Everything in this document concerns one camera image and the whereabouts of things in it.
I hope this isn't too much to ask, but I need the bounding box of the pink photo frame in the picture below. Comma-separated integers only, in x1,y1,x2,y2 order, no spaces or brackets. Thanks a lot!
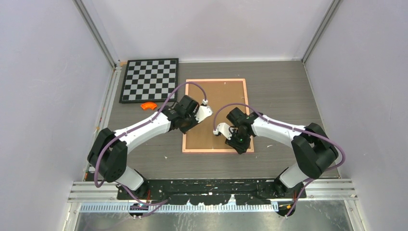
181,78,255,154

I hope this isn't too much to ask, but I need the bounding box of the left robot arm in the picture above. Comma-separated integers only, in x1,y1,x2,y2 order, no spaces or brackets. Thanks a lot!
87,95,206,199

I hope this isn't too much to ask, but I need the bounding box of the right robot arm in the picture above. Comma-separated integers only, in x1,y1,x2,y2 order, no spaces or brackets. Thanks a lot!
213,107,339,198

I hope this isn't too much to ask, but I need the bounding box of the orange curved plastic piece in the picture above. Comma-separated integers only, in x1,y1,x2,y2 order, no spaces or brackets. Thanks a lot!
140,102,157,111

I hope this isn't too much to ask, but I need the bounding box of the black white checkerboard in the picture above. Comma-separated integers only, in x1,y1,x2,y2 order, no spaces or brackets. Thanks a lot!
119,58,179,103

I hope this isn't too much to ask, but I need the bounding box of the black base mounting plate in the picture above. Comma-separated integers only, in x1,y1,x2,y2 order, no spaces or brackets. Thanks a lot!
117,179,306,205

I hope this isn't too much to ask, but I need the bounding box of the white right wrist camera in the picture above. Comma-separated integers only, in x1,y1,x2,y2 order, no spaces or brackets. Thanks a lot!
213,122,237,140

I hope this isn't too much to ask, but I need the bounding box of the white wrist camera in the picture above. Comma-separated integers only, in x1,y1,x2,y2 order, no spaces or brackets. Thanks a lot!
195,99,213,124
213,122,237,140

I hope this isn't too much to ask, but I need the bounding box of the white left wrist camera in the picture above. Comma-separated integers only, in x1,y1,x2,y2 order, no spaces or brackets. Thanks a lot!
195,99,213,124

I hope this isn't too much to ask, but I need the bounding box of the aluminium front rail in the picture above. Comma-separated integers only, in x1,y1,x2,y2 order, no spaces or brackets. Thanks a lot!
67,178,358,203

